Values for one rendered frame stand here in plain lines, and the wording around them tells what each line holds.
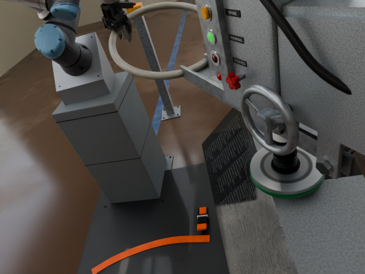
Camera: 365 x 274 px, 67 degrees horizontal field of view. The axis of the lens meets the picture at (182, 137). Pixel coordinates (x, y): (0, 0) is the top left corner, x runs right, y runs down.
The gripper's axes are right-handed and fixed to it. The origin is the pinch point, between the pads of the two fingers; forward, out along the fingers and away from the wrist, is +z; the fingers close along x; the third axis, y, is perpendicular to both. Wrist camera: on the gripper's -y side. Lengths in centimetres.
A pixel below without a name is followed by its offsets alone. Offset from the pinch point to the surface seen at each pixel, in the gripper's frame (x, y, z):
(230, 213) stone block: 75, 50, 18
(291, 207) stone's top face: 91, 48, -2
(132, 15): 2.2, -6.3, -8.0
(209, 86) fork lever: 55, 25, -15
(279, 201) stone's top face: 88, 47, 0
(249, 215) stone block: 81, 51, 9
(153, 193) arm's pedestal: 16, 32, 105
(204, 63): 45.4, 9.1, -7.6
